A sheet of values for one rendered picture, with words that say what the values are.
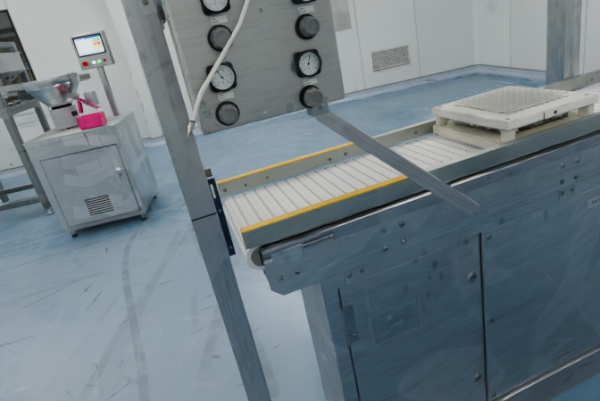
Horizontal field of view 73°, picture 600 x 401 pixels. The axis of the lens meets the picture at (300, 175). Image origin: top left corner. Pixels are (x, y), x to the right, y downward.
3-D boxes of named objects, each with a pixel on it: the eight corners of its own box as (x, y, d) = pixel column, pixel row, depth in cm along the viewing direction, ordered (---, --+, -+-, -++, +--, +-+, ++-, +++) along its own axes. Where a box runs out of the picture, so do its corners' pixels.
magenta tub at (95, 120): (80, 130, 280) (75, 119, 277) (86, 127, 291) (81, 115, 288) (104, 125, 281) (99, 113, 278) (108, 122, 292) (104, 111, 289)
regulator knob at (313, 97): (307, 112, 57) (302, 82, 56) (301, 110, 60) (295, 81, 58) (329, 106, 58) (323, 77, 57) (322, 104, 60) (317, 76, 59)
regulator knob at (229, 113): (220, 130, 54) (212, 97, 53) (218, 128, 56) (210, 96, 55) (245, 124, 55) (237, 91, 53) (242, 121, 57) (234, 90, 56)
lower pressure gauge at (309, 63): (300, 79, 57) (295, 53, 56) (296, 79, 58) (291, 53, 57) (324, 74, 58) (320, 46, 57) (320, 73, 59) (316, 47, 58)
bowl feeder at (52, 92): (35, 137, 289) (12, 86, 276) (55, 128, 322) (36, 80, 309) (104, 123, 293) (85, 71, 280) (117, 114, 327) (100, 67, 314)
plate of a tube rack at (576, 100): (508, 131, 81) (508, 121, 80) (431, 115, 103) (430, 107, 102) (599, 102, 87) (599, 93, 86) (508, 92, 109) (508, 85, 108)
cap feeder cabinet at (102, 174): (64, 241, 300) (20, 144, 274) (89, 211, 353) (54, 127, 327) (149, 221, 305) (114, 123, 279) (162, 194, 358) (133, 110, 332)
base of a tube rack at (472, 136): (508, 155, 83) (508, 144, 82) (433, 134, 105) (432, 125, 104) (597, 125, 89) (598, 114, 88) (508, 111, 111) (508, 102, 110)
